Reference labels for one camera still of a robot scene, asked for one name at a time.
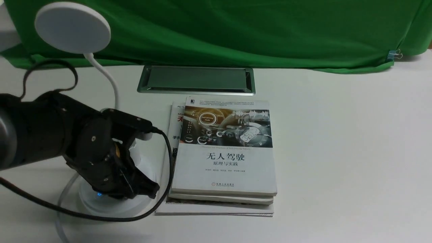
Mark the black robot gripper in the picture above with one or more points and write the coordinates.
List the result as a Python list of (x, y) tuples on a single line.
[(106, 165)]

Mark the white desk lamp with sockets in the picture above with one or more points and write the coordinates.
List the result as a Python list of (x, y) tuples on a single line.
[(78, 29)]

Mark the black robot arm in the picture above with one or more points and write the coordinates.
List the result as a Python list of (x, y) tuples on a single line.
[(41, 129)]

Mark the thin bottom magazine book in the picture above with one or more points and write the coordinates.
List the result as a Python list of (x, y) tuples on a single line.
[(172, 206)]

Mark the white middle book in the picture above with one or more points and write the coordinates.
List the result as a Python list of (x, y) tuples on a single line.
[(219, 199)]

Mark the white top book autonomous driving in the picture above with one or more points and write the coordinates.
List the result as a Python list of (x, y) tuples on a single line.
[(225, 148)]

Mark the green backdrop cloth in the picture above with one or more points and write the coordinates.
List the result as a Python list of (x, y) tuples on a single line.
[(334, 36)]

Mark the blue binder clip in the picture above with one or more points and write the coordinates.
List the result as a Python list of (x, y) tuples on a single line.
[(394, 54)]

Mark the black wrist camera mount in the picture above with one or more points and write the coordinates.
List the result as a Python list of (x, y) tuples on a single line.
[(127, 128)]

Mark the metal desk cable hatch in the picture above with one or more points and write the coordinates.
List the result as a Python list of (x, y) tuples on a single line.
[(197, 80)]

